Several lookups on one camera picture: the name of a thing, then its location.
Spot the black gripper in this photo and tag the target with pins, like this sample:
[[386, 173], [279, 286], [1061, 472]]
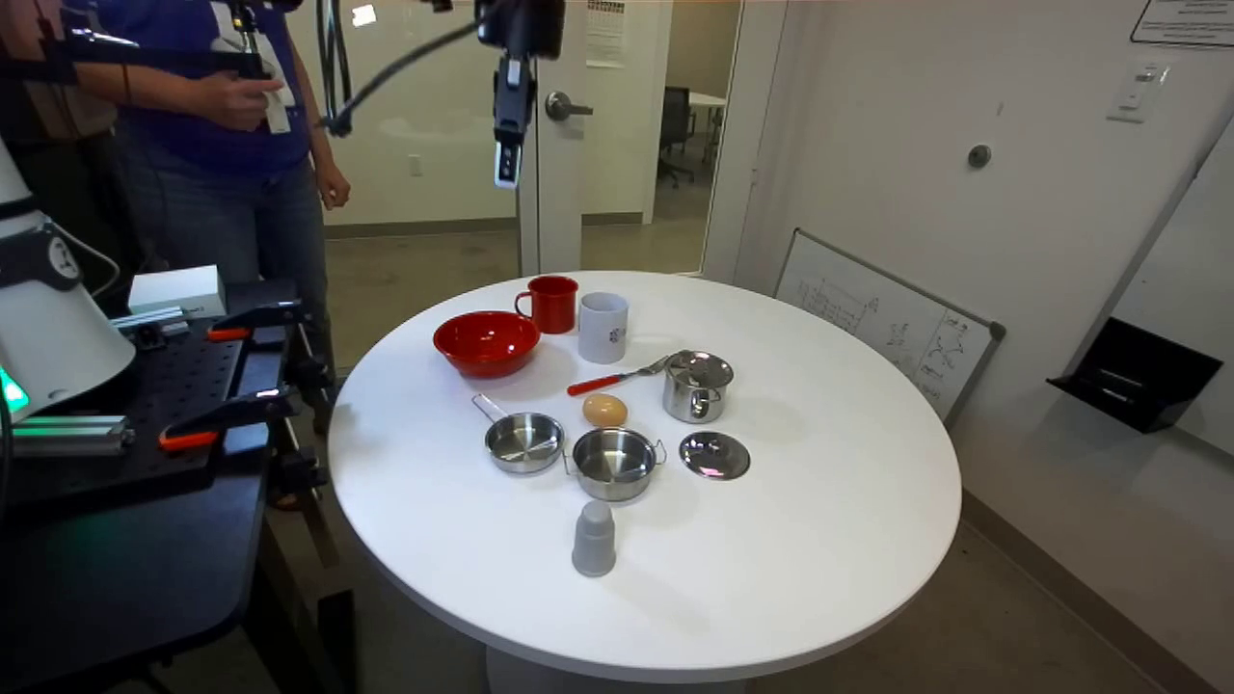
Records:
[[514, 92]]

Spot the brown egg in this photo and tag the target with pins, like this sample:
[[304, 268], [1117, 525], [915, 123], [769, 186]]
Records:
[[602, 412]]

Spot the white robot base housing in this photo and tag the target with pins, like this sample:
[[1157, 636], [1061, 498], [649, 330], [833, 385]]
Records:
[[53, 330]]

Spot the red bowl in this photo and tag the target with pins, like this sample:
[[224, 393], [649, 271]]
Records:
[[489, 345]]

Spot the person's left hand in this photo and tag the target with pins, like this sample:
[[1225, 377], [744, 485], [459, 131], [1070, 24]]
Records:
[[334, 183]]

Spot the person's right hand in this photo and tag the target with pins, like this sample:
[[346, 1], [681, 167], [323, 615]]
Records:
[[238, 102]]

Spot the white door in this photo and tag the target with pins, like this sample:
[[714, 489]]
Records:
[[602, 156]]

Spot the red mug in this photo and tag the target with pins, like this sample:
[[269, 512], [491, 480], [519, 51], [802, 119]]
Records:
[[552, 308]]

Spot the black office chair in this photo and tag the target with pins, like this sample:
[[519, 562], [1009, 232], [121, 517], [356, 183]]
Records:
[[675, 136]]

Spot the white mug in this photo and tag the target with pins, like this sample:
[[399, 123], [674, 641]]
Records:
[[602, 330]]

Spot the white ID badge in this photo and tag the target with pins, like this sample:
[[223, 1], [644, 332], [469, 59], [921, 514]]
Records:
[[275, 107]]

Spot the small steel frying pan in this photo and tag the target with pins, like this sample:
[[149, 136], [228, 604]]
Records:
[[526, 445]]

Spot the small steel pot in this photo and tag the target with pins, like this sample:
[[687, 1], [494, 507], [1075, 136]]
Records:
[[697, 393]]

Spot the person in blue shirt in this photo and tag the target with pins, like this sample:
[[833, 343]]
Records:
[[205, 179]]

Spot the white box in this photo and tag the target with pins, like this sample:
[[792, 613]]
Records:
[[176, 293]]

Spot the round steel lid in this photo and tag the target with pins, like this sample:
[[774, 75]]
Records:
[[714, 458]]

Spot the clear upturned plastic cup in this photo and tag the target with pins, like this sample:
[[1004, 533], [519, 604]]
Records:
[[597, 541]]

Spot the black horizontal rod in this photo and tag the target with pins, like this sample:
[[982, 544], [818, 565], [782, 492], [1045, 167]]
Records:
[[117, 48]]

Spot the leaning whiteboard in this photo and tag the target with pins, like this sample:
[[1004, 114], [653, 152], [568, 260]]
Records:
[[887, 322]]

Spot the silver metal bar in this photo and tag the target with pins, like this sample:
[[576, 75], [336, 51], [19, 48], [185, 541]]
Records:
[[71, 431]]

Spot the black cart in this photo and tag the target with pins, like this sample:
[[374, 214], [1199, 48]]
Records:
[[117, 541]]

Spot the round dark wall knob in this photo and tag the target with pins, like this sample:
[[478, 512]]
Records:
[[976, 156]]

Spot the white wall switch plate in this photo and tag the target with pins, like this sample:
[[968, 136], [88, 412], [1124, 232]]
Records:
[[1139, 100]]

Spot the framed wall sign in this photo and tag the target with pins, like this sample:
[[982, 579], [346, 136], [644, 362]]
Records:
[[1181, 20]]

